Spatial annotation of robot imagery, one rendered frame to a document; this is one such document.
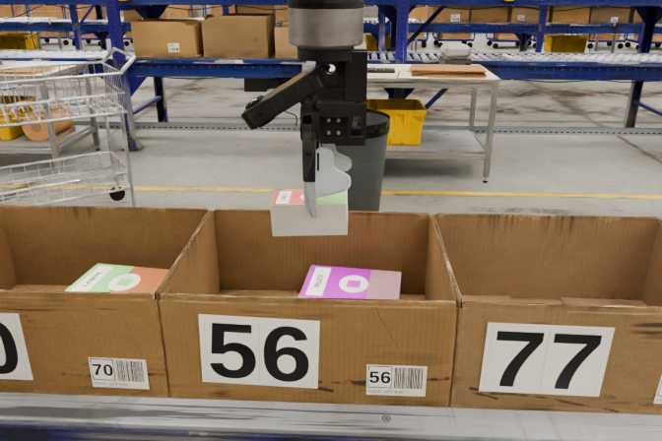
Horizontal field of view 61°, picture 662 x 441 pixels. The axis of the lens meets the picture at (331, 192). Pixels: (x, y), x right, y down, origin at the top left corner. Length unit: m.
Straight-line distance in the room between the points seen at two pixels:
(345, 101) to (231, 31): 4.36
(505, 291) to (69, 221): 0.81
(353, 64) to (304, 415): 0.46
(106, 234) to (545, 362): 0.76
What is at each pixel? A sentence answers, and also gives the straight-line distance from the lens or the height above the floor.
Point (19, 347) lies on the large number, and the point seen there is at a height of 0.96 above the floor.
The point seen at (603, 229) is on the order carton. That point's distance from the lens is 1.08.
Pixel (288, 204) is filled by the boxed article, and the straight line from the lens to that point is 0.73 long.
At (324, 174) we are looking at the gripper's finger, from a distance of 0.70.
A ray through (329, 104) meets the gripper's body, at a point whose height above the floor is 1.29.
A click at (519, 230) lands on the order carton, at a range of 1.03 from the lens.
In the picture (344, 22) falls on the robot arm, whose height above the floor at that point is 1.39.
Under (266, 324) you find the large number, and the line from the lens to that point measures 0.75.
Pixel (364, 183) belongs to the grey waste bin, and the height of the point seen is 0.27.
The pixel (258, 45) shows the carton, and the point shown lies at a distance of 4.98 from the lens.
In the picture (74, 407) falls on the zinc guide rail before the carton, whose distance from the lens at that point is 0.88.
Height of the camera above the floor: 1.43
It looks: 21 degrees down
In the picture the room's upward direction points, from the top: straight up
